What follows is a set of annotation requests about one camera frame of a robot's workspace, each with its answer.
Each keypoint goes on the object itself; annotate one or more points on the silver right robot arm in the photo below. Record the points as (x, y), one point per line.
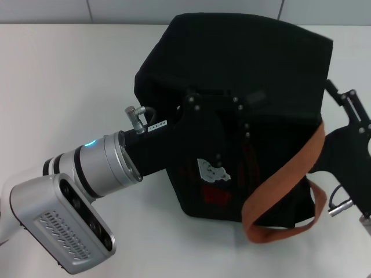
(365, 224)

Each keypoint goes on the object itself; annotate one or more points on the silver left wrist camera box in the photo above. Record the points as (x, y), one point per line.
(43, 208)

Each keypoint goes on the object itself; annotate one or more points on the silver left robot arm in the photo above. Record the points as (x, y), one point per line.
(95, 166)

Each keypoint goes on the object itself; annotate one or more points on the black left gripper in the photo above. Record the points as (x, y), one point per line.
(162, 144)

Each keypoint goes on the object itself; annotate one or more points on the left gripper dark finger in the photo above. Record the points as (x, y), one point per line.
(256, 98)

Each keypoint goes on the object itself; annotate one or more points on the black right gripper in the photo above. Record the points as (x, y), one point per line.
(350, 156)

